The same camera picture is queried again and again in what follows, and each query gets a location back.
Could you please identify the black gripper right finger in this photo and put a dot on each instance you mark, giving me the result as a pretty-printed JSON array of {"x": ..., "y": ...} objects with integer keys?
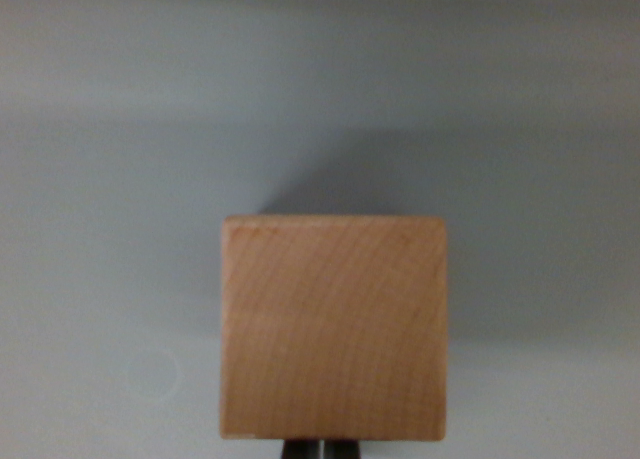
[{"x": 345, "y": 450}]

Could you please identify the wooden cube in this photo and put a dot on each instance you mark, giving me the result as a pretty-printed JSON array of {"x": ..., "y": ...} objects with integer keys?
[{"x": 332, "y": 329}]

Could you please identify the grey plastic bin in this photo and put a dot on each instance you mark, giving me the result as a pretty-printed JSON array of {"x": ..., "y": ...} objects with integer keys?
[{"x": 100, "y": 179}]

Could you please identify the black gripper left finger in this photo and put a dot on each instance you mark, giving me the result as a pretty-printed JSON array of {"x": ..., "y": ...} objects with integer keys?
[{"x": 300, "y": 450}]

